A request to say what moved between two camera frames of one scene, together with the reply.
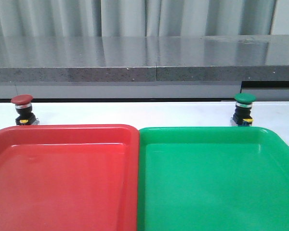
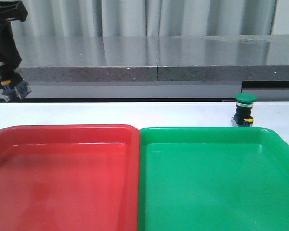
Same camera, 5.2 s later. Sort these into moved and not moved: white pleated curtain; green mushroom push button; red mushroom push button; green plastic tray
Moved: red mushroom push button
Not moved: green plastic tray; green mushroom push button; white pleated curtain
